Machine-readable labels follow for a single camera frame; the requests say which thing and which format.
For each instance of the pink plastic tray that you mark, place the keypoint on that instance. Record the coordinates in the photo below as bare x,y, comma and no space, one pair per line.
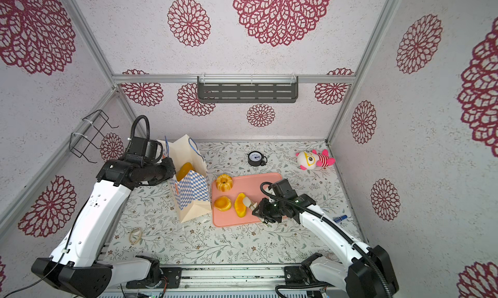
248,185

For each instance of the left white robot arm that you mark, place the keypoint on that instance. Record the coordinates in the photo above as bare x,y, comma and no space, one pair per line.
73,265

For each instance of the pink white plush toy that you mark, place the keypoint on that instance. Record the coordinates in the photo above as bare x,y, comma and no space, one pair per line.
313,160

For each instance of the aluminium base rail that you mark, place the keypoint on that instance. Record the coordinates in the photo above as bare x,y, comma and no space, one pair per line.
226,280

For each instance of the small bundt cake bread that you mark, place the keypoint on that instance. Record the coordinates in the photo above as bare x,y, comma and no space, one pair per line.
224,183

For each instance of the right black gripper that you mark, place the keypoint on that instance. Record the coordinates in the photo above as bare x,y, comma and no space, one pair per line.
262,212

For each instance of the beige rubber band loop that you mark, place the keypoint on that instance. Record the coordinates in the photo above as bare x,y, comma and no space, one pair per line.
135,236

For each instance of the black alarm clock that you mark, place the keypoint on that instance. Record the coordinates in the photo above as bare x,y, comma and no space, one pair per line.
257,159

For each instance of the yellow twisted bread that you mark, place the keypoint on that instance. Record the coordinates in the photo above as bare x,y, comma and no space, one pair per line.
239,205

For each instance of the long baguette bread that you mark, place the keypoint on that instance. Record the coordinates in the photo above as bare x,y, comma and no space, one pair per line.
184,171

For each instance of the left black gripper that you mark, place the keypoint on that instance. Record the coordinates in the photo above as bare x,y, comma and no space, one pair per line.
171,171

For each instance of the black wire wall rack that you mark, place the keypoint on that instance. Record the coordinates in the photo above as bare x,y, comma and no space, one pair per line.
83,140

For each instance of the blue marker pen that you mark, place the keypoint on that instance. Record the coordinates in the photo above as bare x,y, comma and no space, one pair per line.
339,219

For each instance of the round yellow tart bread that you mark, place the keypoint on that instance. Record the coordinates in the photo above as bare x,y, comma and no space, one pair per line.
223,203

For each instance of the blue checkered paper bag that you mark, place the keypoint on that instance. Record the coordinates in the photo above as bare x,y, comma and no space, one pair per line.
192,197

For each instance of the grey wall shelf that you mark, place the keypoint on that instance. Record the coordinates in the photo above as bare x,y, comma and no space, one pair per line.
238,90

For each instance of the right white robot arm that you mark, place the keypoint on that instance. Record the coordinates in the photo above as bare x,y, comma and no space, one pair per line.
342,243

